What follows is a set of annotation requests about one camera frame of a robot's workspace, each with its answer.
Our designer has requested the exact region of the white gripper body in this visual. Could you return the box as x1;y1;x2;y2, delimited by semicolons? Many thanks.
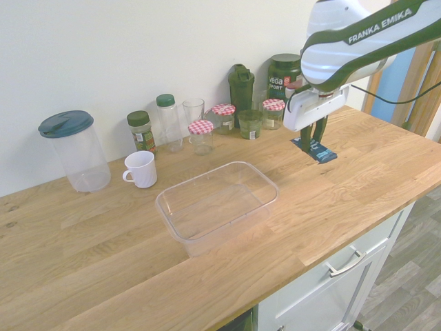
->
283;85;351;132

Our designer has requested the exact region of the spice jar with dark lid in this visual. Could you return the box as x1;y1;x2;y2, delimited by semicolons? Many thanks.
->
126;110;158;156

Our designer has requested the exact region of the white kitchen cabinet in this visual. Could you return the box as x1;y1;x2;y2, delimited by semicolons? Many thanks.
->
256;203;416;331

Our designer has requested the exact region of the clear bottle with green lid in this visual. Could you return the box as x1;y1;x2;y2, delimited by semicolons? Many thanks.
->
155;94;184;153

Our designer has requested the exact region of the glass jar with checkered lid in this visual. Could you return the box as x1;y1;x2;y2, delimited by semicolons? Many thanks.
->
206;103;237;135
187;119;215;157
262;99;287;131

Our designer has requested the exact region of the white ceramic mug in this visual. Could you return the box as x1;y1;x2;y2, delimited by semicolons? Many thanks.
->
122;150;158;189

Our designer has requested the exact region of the clear pitcher with teal lid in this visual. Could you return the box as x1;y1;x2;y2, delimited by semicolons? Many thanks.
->
37;110;112;193

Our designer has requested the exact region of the clear plastic rectangular container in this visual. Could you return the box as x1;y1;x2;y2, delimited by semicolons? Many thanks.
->
154;161;280;258

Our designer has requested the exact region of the green labelled jar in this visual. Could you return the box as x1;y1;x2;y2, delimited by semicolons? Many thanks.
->
236;109;264;140

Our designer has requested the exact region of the black shaker bottle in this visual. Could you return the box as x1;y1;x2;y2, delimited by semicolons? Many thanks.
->
227;63;256;120

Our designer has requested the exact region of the blue protein bar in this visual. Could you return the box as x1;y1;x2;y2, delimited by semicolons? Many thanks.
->
289;137;338;163

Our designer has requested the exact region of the large dark protein powder tub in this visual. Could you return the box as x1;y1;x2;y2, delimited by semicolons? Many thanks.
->
267;53;306;104

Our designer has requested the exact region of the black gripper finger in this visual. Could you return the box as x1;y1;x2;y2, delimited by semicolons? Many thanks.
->
299;125;313;154
312;116;329;144

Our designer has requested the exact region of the wooden door frame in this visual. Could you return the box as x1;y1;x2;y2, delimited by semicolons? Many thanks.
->
360;30;441;144

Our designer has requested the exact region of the tall clear drinking glass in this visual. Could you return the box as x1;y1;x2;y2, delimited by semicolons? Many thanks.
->
182;98;207;139

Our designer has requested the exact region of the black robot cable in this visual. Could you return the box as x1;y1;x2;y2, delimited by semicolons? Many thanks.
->
349;51;441;104

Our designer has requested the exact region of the silver drawer handle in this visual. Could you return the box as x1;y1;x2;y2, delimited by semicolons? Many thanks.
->
325;250;367;279

